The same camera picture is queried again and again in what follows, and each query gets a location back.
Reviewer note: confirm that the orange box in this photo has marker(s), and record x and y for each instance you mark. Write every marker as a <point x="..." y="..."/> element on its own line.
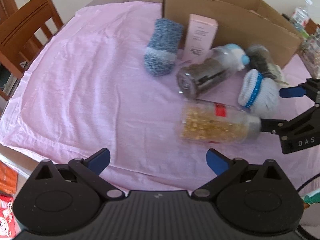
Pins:
<point x="8" y="179"/>

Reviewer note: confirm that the clear jar dark contents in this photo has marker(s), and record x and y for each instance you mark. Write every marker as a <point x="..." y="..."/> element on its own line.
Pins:
<point x="196" y="79"/>

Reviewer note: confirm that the pink table cloth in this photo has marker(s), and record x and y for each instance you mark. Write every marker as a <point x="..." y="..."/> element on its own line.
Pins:
<point x="88" y="89"/>

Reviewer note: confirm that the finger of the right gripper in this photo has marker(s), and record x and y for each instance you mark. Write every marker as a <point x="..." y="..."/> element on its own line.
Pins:
<point x="274" y="126"/>
<point x="292" y="92"/>

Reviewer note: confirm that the brown cardboard box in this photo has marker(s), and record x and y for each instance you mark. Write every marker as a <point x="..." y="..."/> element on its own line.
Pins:
<point x="242" y="22"/>

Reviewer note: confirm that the pink carton box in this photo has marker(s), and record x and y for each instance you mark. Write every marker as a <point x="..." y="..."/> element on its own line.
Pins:
<point x="200" y="36"/>

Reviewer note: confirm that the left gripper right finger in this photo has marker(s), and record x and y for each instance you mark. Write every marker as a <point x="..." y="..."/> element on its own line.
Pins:
<point x="227" y="171"/>

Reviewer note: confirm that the large clear jar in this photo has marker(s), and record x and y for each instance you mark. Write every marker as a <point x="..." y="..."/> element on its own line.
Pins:
<point x="261" y="60"/>

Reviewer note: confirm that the jar of golden capsules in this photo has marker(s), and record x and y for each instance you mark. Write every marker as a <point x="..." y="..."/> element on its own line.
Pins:
<point x="218" y="123"/>

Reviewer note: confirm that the blue knitted sock roll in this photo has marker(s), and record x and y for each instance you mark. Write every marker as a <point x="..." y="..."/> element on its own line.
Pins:
<point x="161" y="52"/>

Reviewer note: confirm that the wooden chair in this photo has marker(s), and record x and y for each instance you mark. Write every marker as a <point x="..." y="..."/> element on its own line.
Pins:
<point x="18" y="41"/>

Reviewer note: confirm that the clear water bottle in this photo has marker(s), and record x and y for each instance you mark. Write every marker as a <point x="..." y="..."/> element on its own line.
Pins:
<point x="300" y="17"/>

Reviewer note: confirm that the red snack package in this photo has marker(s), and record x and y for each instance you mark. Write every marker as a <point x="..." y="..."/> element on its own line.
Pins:
<point x="7" y="219"/>

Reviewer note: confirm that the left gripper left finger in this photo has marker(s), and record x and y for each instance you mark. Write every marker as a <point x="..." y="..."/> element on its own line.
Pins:
<point x="88" y="171"/>

